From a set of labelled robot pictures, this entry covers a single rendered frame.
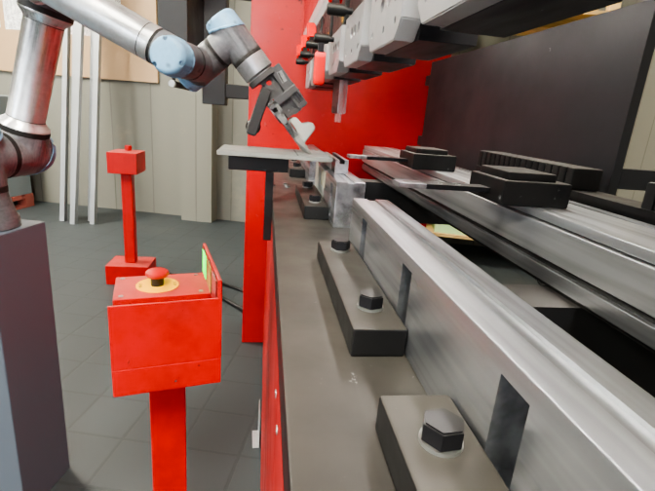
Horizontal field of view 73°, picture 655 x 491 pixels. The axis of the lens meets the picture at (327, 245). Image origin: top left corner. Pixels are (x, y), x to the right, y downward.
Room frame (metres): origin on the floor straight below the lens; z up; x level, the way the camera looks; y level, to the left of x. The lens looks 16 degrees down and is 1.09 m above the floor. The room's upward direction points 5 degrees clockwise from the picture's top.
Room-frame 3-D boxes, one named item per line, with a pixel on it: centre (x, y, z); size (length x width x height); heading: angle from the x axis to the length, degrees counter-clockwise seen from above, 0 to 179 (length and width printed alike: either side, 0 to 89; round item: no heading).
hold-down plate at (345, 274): (0.53, -0.03, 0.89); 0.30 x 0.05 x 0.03; 9
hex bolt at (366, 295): (0.43, -0.05, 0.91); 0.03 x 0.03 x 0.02
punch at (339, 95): (1.14, 0.00, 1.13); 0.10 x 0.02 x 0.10; 9
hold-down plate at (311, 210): (1.09, 0.05, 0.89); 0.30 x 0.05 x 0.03; 9
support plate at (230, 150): (1.11, 0.15, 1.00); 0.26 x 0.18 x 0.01; 99
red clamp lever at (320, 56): (0.97, 0.04, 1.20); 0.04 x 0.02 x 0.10; 99
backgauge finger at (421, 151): (1.15, -0.16, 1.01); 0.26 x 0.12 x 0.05; 99
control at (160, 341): (0.70, 0.27, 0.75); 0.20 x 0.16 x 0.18; 23
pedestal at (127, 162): (2.62, 1.22, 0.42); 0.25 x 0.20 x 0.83; 99
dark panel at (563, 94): (1.45, -0.47, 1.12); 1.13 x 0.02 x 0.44; 9
